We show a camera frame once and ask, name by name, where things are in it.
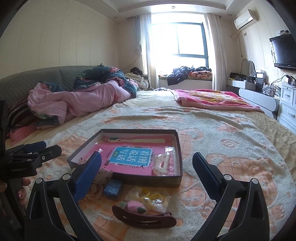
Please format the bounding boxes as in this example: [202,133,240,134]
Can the pink quilt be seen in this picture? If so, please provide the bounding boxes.
[27,80,131,124]

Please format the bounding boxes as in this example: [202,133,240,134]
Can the dark jacket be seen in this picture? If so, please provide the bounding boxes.
[167,66,192,86]

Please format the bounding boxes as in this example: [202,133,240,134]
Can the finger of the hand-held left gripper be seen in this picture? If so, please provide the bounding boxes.
[25,145,62,168]
[9,141,47,156]

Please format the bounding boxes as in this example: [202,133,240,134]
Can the dark floral quilt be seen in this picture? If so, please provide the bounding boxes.
[73,66,139,98]

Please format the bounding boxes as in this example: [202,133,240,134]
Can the pink strawberry hair clip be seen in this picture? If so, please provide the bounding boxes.
[119,200,147,214]

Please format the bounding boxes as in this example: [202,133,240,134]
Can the orange patterned blanket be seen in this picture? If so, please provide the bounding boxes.
[188,70,213,80]

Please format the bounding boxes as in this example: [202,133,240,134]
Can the window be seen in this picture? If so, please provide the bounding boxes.
[150,22,207,76]

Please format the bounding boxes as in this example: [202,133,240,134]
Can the small blue box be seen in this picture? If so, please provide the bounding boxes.
[103,179,123,200]

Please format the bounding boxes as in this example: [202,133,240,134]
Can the floral scrunchie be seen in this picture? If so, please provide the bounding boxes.
[92,168,114,186]

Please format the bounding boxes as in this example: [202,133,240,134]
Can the sheer white curtain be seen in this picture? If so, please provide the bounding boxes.
[135,13,160,91]

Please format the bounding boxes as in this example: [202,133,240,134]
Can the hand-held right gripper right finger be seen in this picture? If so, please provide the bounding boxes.
[192,152,270,241]

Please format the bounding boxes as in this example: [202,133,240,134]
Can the yellow hair ties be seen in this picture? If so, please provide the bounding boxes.
[126,186,170,212]

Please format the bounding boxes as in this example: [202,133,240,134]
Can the cream curtain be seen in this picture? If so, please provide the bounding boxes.
[206,13,228,91]

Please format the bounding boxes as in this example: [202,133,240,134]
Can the striped pillow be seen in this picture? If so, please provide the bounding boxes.
[7,97,38,130]

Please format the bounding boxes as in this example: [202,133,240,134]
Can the pink book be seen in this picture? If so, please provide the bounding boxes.
[77,137,178,179]

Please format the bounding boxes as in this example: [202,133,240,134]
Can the grey green headboard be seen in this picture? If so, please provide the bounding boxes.
[0,66,102,109]

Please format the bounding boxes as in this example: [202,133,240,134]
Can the brown hair clip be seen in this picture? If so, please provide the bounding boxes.
[112,205,177,230]

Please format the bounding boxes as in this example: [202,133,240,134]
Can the person's left hand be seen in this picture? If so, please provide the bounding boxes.
[0,177,31,207]

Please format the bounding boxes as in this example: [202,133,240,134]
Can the white air conditioner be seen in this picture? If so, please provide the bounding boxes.
[233,9,258,29]

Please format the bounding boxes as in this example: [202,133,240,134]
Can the white table mirror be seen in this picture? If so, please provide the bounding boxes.
[240,59,256,77]

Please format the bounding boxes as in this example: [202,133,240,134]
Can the white drawer dresser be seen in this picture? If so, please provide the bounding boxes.
[276,82,296,130]

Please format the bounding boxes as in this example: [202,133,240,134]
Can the pink printed blanket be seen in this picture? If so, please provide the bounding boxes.
[173,89,265,114]

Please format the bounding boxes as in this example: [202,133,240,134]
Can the black television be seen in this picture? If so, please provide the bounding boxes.
[269,34,296,69]

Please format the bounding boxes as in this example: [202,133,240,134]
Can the white grey desk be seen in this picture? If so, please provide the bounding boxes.
[227,77,281,120]

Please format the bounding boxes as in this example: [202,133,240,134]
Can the dark cardboard box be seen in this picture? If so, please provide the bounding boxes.
[67,128,184,188]

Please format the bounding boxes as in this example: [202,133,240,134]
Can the white hair claw clip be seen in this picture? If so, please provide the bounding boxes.
[153,152,171,176]

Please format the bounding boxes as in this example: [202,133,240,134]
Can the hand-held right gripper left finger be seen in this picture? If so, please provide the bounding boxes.
[24,152,104,241]

